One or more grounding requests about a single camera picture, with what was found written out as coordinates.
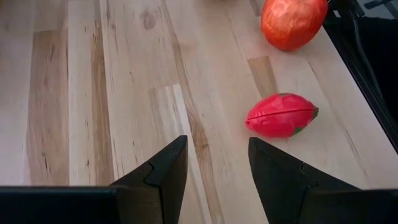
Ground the red apple with yellow blush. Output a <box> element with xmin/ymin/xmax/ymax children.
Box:
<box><xmin>260</xmin><ymin>0</ymin><xmax>329</xmax><ymax>52</ymax></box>

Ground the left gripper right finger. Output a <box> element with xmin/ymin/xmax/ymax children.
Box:
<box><xmin>248</xmin><ymin>137</ymin><xmax>398</xmax><ymax>224</ymax></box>

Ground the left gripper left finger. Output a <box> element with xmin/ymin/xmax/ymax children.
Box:
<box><xmin>0</xmin><ymin>134</ymin><xmax>188</xmax><ymax>224</ymax></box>

